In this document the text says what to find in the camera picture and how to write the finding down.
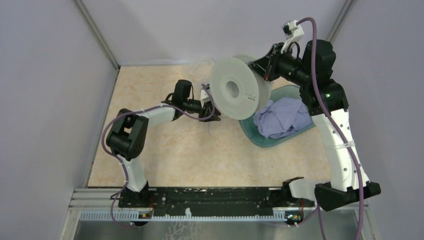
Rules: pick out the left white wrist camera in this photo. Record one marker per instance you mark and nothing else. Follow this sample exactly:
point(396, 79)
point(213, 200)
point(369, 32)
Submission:
point(205, 96)

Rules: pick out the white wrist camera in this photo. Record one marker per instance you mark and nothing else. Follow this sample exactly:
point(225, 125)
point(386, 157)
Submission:
point(293, 32)
point(205, 96)

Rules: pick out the aluminium frame rail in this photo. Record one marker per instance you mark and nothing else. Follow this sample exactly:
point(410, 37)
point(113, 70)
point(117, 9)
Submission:
point(100, 199)

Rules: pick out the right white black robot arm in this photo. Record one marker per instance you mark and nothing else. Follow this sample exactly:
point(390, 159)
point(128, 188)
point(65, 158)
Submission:
point(328, 107)

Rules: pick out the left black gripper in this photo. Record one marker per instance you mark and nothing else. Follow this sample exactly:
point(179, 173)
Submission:
point(206, 110)

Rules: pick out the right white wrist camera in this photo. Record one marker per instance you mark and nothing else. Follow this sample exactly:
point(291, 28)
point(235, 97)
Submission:
point(293, 32)

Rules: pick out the teal plastic basin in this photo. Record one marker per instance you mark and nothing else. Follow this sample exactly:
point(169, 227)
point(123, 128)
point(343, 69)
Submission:
point(251, 130)

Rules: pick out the white slotted cable duct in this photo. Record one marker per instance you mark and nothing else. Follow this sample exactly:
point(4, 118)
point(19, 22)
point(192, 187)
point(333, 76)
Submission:
point(140, 216)

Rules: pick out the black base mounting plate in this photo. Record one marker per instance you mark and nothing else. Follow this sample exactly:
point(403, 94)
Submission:
point(211, 201)

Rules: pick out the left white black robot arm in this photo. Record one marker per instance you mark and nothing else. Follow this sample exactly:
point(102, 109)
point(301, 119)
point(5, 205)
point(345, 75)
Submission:
point(124, 136)

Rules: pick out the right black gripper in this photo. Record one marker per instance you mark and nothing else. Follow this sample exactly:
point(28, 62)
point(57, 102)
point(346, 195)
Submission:
point(265, 66)

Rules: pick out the white perforated cable spool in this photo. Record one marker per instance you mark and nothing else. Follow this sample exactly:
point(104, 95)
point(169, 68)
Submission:
point(237, 91)

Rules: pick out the lavender cloth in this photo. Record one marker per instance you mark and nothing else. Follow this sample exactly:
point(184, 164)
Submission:
point(282, 118)

